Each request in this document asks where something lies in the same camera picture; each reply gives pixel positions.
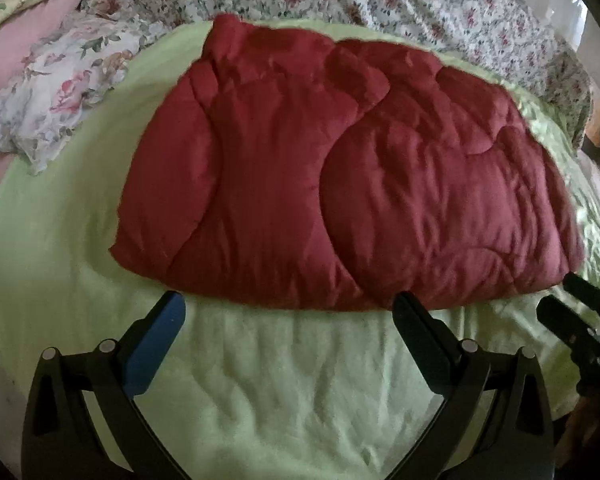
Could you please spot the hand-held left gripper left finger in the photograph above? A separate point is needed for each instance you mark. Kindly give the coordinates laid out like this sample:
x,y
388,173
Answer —
x,y
155,347

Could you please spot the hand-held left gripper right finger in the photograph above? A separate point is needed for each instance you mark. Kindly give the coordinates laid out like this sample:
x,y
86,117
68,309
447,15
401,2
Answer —
x,y
420,332

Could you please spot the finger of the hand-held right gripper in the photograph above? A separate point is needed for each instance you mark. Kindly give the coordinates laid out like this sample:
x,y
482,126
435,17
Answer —
x,y
592,292
562,320

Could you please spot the red quilted jacket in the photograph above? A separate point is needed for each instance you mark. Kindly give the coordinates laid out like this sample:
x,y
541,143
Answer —
x,y
330,185

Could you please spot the light green blanket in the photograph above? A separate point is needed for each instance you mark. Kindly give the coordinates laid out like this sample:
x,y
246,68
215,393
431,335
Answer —
x,y
280,385

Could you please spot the large-flowered white pillow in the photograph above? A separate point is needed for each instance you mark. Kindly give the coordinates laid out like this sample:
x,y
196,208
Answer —
x,y
65,90

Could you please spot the pink pillow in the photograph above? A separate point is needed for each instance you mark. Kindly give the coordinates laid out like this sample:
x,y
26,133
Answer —
x,y
20,50

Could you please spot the small-flowered white bed sheet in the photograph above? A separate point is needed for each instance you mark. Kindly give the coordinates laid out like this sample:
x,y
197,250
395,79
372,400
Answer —
x,y
430,5

